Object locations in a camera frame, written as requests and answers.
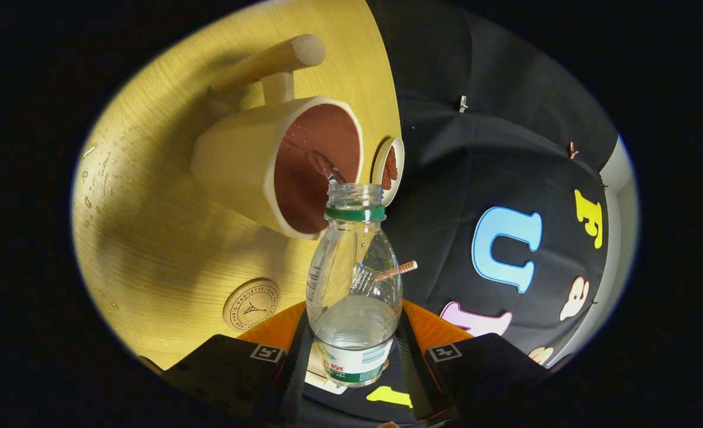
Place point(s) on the clear plastic juice bottle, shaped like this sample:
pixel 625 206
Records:
pixel 354 333

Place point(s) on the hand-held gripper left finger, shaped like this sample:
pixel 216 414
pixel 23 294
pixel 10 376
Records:
pixel 295 386

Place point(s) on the wooden table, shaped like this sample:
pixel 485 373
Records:
pixel 161 249

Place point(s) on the round wooden coaster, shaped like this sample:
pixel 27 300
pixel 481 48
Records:
pixel 250 304

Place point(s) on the small metal clip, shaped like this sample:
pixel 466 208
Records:
pixel 463 104

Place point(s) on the black backdrop cloth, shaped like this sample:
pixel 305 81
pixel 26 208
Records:
pixel 506 148

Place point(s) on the small copper clip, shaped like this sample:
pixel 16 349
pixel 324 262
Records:
pixel 573 150

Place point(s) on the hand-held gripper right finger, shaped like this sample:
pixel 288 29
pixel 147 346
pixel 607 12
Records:
pixel 414 374

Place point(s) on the white round plate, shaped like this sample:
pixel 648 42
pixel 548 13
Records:
pixel 379 178

